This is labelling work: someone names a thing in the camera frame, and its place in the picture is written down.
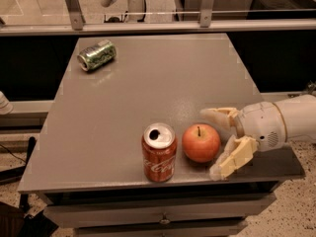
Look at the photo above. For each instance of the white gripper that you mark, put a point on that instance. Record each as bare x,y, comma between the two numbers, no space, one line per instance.
262,123

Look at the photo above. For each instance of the red apple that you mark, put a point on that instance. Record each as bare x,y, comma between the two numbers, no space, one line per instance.
201,142

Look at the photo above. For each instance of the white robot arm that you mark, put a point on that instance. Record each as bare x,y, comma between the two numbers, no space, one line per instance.
299,116

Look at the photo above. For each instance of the red coke can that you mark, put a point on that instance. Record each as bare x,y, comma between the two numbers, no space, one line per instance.
159,148

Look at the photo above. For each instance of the green soda can lying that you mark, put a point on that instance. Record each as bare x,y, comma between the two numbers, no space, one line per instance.
94,56

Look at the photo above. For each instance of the grey cabinet drawer front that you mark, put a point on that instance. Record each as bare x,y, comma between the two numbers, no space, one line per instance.
140,212

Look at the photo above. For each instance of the white cylinder at left edge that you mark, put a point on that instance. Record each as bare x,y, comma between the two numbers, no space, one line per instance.
5,106

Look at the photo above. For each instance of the black chair base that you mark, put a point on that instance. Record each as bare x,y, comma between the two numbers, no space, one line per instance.
15,174

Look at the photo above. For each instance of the metal railing frame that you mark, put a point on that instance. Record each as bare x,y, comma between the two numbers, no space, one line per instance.
89,17

